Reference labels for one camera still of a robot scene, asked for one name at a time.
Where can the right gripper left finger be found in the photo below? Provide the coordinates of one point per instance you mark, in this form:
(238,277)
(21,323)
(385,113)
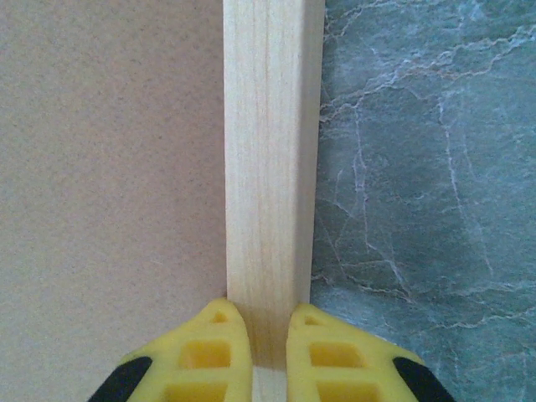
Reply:
(201,360)

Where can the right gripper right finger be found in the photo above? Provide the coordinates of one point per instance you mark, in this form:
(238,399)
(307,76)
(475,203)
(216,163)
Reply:
(335,360)

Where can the brown backing board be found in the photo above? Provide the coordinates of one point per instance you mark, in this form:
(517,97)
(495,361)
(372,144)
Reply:
(104,167)

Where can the wooden picture frame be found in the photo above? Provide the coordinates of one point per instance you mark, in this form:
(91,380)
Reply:
(272,146)

